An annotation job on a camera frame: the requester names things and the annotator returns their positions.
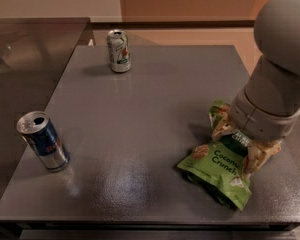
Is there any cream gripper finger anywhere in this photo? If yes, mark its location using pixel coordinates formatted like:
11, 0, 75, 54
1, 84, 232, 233
243, 140, 282, 175
211, 113, 237, 142

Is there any green rice chip bag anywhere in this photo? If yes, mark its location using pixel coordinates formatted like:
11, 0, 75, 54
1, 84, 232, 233
177, 100, 251, 211

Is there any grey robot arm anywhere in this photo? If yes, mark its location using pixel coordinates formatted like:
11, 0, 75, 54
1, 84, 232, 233
212, 0, 300, 175

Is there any white green 7up can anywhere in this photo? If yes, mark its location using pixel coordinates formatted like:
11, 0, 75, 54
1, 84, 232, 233
107, 29, 131, 73

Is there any blue silver Red Bull can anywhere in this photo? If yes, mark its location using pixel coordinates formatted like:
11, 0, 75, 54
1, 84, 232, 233
16, 111, 70, 172

